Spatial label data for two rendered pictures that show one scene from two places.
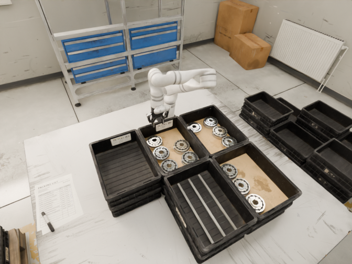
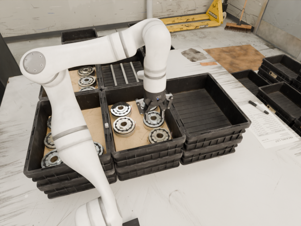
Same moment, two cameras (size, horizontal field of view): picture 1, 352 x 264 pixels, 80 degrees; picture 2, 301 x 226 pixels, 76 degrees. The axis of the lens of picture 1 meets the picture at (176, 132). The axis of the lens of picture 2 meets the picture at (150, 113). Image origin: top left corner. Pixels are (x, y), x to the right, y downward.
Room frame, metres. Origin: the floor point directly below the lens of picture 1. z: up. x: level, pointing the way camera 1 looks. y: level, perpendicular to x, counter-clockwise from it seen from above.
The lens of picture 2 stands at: (1.43, 0.23, 1.54)
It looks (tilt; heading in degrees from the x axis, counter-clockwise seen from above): 45 degrees down; 194
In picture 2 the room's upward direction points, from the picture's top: straight up
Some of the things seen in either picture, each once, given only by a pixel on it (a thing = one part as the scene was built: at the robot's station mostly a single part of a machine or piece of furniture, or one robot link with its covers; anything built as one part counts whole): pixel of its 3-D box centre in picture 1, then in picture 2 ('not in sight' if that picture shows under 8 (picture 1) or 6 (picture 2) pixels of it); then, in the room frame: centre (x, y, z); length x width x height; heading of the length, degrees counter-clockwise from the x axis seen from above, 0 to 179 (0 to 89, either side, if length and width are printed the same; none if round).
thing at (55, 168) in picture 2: (212, 128); (70, 126); (1.00, -0.24, 0.92); 0.40 x 0.30 x 0.02; 29
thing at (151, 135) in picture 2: (154, 140); (160, 136); (0.91, 0.14, 0.86); 0.10 x 0.10 x 0.01
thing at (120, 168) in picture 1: (124, 165); (198, 108); (0.70, 0.29, 0.87); 0.40 x 0.30 x 0.11; 29
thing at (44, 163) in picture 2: (210, 121); (54, 159); (1.13, -0.25, 0.86); 0.10 x 0.10 x 0.01
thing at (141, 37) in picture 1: (155, 45); not in sight; (2.94, 0.36, 0.60); 0.72 x 0.03 x 0.56; 123
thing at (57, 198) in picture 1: (56, 200); (262, 122); (0.55, 0.67, 0.70); 0.33 x 0.23 x 0.01; 33
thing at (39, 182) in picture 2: (210, 133); (73, 133); (1.00, -0.24, 0.87); 0.40 x 0.30 x 0.11; 29
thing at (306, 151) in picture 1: (289, 149); not in sight; (1.39, -1.14, 0.31); 0.40 x 0.30 x 0.34; 33
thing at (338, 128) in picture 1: (317, 131); not in sight; (1.60, -1.47, 0.37); 0.40 x 0.30 x 0.45; 33
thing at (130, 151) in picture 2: (171, 143); (139, 112); (0.85, 0.02, 0.92); 0.40 x 0.30 x 0.02; 29
